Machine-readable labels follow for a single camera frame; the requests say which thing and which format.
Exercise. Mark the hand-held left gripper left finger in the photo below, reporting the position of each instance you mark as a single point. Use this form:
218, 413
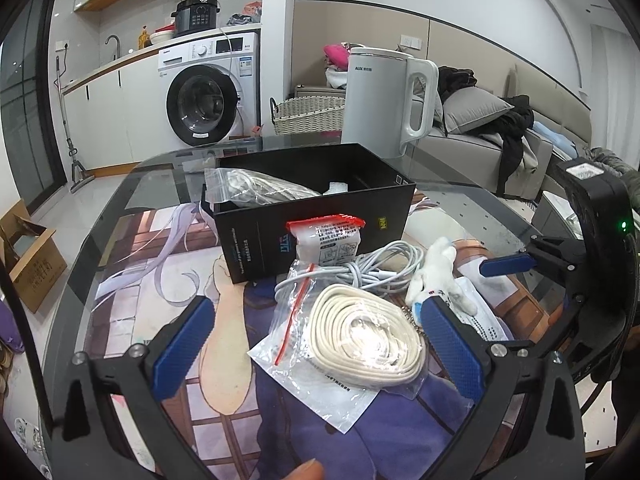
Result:
182, 347

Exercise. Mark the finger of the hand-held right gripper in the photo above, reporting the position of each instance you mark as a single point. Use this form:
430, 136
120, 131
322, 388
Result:
557, 322
505, 264

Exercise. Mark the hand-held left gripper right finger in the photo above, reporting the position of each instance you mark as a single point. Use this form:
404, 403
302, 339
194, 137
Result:
452, 347

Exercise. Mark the white printed mask packet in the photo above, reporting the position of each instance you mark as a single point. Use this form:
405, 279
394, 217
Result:
482, 312

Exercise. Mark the black cardboard box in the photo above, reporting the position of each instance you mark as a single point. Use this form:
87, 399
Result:
250, 242

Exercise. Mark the red and white packet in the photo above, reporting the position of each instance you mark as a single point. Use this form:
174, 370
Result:
330, 240

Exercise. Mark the person's left hand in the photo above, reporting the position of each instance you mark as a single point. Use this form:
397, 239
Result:
306, 471

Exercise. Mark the printed desk mat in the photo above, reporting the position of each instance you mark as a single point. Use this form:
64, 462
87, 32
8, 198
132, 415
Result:
240, 310

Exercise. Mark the dark green jacket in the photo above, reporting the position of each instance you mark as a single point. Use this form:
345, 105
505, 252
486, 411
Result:
617, 162

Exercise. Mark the grey sofa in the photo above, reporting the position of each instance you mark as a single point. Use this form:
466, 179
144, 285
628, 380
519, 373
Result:
465, 155

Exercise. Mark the light blue blanket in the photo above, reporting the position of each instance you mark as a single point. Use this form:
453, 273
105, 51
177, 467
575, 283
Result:
555, 140

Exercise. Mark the black clothing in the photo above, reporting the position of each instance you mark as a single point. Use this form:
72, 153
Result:
457, 80
515, 130

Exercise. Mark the grey pillow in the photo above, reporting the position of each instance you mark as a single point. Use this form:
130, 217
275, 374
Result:
475, 110

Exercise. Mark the brown cardboard box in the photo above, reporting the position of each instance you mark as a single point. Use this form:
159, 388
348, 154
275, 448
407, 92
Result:
40, 270

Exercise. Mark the white paper piece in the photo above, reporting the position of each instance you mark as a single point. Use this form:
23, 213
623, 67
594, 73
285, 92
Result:
335, 187

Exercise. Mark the mop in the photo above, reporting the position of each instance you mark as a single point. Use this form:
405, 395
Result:
82, 180

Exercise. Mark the white electric kettle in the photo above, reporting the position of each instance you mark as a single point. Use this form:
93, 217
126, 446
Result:
375, 100

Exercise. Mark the white kitchen cabinets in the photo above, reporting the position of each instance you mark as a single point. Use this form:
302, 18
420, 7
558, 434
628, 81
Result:
115, 110

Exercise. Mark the white washing machine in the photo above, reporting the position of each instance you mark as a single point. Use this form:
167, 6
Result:
200, 100

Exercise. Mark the wicker basket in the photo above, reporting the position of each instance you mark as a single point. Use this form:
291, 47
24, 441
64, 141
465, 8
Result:
305, 115

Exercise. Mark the pink plush item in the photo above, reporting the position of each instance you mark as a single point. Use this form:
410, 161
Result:
336, 54

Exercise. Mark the glass sliding door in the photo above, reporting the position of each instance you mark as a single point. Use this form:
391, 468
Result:
25, 110

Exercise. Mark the kitchen faucet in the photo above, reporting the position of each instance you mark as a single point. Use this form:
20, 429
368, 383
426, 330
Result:
119, 50

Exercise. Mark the yellow bottle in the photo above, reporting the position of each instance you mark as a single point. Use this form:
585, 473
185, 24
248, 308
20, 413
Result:
145, 39

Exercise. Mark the white bowl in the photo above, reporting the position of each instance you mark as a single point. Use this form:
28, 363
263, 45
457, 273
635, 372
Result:
162, 36

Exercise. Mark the black pressure cooker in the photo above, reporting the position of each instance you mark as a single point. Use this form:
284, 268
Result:
197, 17

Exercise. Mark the clothes pile on washer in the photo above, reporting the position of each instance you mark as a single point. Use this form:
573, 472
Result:
245, 17

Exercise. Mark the wall socket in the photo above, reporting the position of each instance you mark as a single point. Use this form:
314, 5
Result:
411, 41

